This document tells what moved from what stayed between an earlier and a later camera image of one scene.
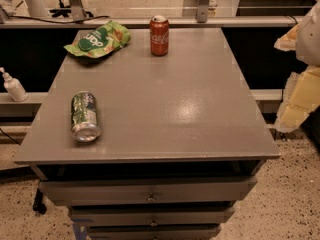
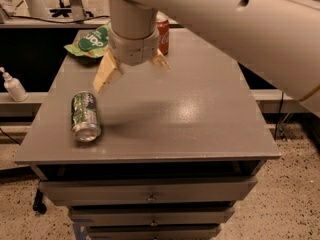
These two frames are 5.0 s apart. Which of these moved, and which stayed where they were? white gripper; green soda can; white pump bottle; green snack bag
Moved: white gripper
Stayed: green snack bag; green soda can; white pump bottle
